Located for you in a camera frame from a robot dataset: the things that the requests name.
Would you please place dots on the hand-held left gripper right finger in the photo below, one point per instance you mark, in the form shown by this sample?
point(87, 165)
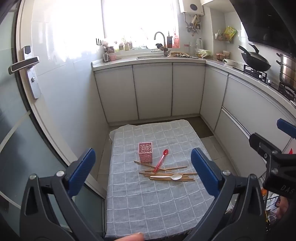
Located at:
point(203, 171)

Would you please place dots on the stainless steel pot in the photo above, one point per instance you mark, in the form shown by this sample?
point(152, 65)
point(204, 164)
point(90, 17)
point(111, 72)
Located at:
point(288, 69)

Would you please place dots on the yellow green snack packet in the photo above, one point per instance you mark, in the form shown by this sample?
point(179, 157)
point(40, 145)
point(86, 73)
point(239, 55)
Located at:
point(229, 32)

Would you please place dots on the red dish soap bottle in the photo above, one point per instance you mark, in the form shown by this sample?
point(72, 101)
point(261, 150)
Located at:
point(176, 40)

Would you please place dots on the frosted glass door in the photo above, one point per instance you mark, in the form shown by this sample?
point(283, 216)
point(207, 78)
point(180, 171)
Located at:
point(13, 139)

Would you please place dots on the pink cup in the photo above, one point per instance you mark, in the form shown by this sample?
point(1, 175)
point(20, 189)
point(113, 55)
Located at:
point(112, 57)

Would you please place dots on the pink perforated utensil holder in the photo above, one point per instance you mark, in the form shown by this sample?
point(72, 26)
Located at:
point(145, 154)

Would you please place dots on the pile of wooden chopsticks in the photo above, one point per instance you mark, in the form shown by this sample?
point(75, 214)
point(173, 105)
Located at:
point(189, 173)

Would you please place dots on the white ceramic bowl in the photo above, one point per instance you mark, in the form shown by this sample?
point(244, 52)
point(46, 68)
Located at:
point(230, 61)

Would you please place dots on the black gas stove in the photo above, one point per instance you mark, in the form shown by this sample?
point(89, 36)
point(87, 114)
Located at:
point(256, 74)

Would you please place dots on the white cabinet drawer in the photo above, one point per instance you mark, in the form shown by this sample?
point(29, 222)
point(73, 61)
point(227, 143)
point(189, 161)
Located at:
point(240, 143)
point(249, 104)

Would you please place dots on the green vegetable bag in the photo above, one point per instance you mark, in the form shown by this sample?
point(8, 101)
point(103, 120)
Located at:
point(204, 52)

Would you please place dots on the person's right hand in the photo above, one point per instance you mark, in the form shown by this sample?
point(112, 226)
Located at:
point(282, 208)

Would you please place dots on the black wok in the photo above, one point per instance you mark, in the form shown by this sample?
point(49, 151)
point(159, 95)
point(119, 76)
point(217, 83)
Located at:
point(255, 61)

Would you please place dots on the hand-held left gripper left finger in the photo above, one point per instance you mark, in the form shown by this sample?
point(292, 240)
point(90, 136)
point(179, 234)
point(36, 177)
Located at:
point(82, 171)

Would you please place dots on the red plastic spoon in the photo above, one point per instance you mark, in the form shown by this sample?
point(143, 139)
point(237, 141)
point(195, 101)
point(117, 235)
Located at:
point(159, 162)

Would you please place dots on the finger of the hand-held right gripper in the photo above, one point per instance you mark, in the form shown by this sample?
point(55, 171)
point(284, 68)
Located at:
point(286, 128)
point(261, 144)

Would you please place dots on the white water heater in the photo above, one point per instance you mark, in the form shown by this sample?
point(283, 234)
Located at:
point(192, 5)

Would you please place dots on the water heater pipes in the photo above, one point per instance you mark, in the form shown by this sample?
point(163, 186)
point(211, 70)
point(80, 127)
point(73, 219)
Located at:
point(193, 23)

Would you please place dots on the bright kitchen window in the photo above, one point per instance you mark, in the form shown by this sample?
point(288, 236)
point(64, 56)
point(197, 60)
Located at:
point(138, 20)

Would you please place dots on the black range hood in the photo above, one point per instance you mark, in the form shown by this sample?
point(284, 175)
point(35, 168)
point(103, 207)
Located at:
point(266, 20)

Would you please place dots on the woven basket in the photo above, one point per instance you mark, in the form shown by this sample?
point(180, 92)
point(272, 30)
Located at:
point(179, 54)

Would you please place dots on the white cabinet door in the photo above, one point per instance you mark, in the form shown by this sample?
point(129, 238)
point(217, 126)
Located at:
point(214, 97)
point(115, 92)
point(152, 90)
point(188, 88)

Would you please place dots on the metal wall rack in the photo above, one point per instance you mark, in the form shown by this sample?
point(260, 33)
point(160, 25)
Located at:
point(219, 37)

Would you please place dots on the clear plastic bottle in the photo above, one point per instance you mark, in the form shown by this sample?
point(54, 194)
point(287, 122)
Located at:
point(199, 44)

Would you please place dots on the white plastic spoon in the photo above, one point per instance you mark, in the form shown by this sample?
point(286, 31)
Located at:
point(177, 177)

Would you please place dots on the grey checked tablecloth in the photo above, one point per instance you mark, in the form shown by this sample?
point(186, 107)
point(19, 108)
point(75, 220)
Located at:
point(150, 204)

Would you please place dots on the steel kitchen faucet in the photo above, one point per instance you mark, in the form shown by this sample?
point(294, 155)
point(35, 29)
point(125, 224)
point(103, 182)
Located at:
point(164, 39)

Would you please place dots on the person's left hand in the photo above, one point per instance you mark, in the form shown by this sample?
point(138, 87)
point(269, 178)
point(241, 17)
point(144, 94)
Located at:
point(135, 237)

